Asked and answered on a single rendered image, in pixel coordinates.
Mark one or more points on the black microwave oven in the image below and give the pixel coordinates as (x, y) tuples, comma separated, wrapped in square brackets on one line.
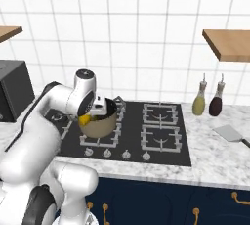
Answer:
[(14, 88)]

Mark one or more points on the beige cooking pot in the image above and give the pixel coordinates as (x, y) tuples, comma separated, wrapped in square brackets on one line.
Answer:
[(99, 127)]

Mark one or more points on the black gas hob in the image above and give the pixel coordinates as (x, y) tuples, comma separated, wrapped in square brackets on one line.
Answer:
[(130, 137)]

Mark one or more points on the yellow oil bottle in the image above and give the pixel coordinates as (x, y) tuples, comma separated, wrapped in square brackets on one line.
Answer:
[(199, 103)]

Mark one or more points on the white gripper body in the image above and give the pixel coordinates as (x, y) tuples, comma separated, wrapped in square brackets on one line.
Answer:
[(99, 106)]

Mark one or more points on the dark vinegar bottle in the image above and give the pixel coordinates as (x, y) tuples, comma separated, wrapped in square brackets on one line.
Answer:
[(216, 105)]

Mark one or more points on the silver hob knob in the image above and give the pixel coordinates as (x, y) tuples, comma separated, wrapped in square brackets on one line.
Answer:
[(107, 153), (146, 156), (126, 154), (88, 151)]

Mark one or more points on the navy drawer front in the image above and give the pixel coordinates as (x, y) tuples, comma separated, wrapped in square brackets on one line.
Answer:
[(224, 207)]

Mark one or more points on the grey metal spatula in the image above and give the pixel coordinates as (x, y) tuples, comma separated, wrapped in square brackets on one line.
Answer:
[(229, 132)]

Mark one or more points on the wooden wall shelf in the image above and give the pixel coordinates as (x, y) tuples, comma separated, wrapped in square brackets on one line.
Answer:
[(231, 44), (8, 32)]

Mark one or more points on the yellow lemon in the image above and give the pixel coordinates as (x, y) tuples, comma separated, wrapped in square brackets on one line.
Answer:
[(84, 120)]

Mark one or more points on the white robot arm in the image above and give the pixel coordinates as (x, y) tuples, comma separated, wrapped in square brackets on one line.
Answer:
[(35, 144)]

